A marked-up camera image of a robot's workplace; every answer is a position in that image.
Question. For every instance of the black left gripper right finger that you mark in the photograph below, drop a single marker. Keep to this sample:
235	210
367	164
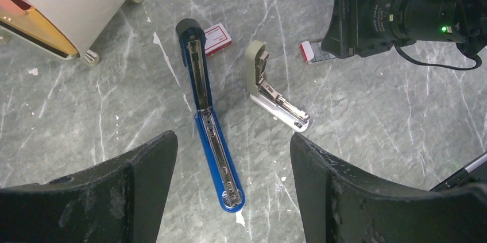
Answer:
340	202

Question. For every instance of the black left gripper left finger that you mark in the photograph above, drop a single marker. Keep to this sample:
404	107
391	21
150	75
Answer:
119	200

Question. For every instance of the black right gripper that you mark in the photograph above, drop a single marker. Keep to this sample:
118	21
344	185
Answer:
363	28

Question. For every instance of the staple box tray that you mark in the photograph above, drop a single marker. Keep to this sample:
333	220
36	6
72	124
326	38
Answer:
313	53

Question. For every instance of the beige olive stapler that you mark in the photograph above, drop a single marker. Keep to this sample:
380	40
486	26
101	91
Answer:
262	93

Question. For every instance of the red staple box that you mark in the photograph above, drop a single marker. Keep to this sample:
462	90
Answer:
217	38

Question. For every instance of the blue black stapler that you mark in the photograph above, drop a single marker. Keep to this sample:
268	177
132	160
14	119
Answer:
227	185

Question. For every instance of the aluminium frame rail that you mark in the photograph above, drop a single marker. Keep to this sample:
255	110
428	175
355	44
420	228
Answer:
473	172

